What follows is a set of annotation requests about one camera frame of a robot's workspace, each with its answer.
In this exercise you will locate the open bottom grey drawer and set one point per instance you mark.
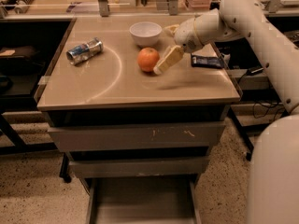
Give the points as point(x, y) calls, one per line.
point(143, 200)

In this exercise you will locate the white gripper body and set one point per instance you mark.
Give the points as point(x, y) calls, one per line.
point(186, 36)

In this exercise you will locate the white bowl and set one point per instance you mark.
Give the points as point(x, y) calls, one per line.
point(145, 33)

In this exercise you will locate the top grey drawer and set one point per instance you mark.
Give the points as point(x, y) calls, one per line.
point(137, 136)

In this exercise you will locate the orange fruit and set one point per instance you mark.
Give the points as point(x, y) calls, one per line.
point(147, 59)

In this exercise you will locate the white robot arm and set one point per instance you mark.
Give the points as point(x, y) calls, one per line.
point(273, 190)

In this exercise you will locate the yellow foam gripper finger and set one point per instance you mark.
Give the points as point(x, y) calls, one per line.
point(172, 55)
point(171, 29)

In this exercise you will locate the grey drawer cabinet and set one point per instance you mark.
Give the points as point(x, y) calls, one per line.
point(110, 89)

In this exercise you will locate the crushed blue silver can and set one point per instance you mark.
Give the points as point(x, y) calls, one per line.
point(84, 51)

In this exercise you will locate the middle grey drawer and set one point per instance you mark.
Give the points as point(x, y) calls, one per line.
point(140, 167)

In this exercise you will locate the dark blue snack packet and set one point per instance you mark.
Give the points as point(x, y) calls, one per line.
point(206, 62)

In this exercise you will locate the black power adapter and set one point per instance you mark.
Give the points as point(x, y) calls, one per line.
point(254, 70)

